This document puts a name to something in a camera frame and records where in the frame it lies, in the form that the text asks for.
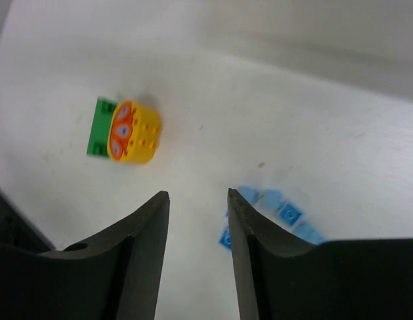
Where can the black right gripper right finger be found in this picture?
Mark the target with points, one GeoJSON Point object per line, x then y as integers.
{"type": "Point", "coordinates": [280, 276]}

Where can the yellow butterfly lego brick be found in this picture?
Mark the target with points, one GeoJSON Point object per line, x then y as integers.
{"type": "Point", "coordinates": [134, 133]}

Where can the green lego brick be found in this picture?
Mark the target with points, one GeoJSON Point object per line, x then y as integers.
{"type": "Point", "coordinates": [102, 119]}

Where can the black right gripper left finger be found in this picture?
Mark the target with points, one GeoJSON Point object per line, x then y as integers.
{"type": "Point", "coordinates": [113, 274]}

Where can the light blue lego plate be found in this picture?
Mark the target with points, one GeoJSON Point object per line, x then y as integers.
{"type": "Point", "coordinates": [305, 231]}

